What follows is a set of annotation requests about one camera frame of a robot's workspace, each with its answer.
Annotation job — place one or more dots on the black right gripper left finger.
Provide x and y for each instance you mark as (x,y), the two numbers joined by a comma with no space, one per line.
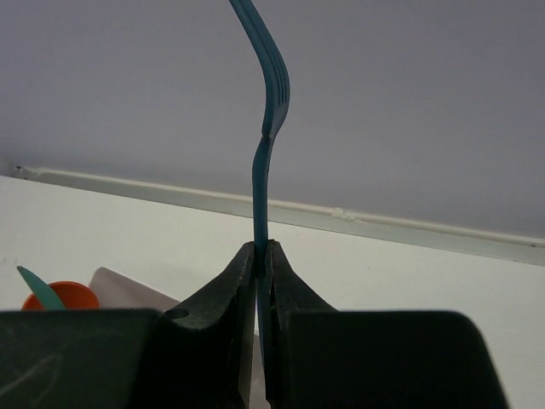
(197,354)

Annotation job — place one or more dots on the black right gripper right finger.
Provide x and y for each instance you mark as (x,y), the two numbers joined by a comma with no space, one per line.
(316,356)

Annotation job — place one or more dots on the teal spoon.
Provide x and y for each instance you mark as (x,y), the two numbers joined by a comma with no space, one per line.
(42,291)

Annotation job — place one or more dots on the white left divided container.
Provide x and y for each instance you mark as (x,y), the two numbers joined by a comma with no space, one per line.
(115,290)

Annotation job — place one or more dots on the orange spoon in container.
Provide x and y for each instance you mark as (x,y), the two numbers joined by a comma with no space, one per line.
(73,295)

